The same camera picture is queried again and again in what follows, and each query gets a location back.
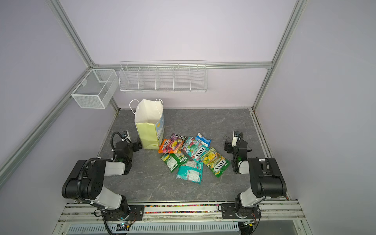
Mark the orange Fox's candy bag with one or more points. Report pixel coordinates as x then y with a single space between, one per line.
171 146

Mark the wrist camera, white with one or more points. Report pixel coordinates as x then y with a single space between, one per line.
125 136
235 138

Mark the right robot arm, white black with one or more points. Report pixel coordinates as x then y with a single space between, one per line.
266 180

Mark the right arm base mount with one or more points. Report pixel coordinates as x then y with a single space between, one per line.
233 211

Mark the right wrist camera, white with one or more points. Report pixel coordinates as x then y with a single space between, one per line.
235 138

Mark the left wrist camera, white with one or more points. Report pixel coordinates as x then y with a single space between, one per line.
125 136

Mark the blue snack packet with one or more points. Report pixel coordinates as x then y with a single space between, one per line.
200 138

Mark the yellow green Fox's bag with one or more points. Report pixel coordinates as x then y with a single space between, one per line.
215 162

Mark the white mesh basket, small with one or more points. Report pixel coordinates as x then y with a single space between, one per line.
96 89

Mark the right gripper body, black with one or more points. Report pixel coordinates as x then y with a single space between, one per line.
229 147

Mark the teal white candy bag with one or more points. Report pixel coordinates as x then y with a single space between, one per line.
191 171

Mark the white vented cable duct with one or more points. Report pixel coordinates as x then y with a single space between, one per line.
154 228

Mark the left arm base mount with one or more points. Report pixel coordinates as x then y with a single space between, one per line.
134 212

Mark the left gripper body, black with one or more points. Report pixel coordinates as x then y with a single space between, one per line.
136 145

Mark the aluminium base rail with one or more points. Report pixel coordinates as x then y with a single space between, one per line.
184 212

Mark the teal Fox's mint bag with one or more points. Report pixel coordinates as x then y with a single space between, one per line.
194 149

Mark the purple M&M's packet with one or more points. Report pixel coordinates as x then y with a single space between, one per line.
175 136

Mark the paper bag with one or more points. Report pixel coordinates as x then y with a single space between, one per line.
149 121

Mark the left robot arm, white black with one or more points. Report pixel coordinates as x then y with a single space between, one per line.
85 183

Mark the white wire basket, long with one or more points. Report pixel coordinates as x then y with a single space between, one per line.
163 76

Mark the green snack bag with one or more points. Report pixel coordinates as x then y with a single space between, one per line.
174 160

